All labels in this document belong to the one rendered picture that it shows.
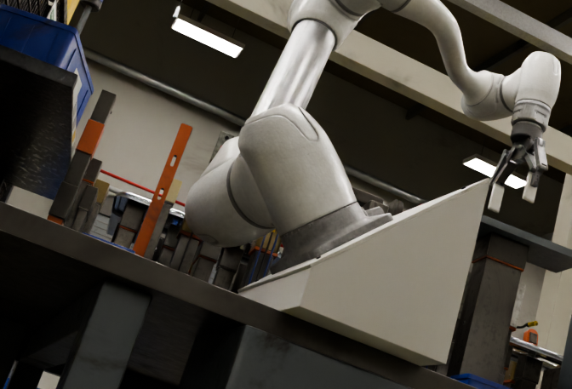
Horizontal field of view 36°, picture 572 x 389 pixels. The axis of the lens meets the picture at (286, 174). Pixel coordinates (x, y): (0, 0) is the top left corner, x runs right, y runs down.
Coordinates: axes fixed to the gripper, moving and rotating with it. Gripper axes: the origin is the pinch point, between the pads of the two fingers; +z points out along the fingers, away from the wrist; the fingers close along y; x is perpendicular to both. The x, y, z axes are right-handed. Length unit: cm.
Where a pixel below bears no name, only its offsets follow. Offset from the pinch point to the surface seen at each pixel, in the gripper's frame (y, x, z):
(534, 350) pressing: -20.4, 30.1, 26.0
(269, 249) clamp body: -19, -48, 29
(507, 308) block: 3.3, 3.4, 26.3
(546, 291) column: -603, 459, -213
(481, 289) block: 2.1, -3.7, 24.4
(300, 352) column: 44, -59, 60
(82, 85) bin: -16, -102, 12
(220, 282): -41, -51, 36
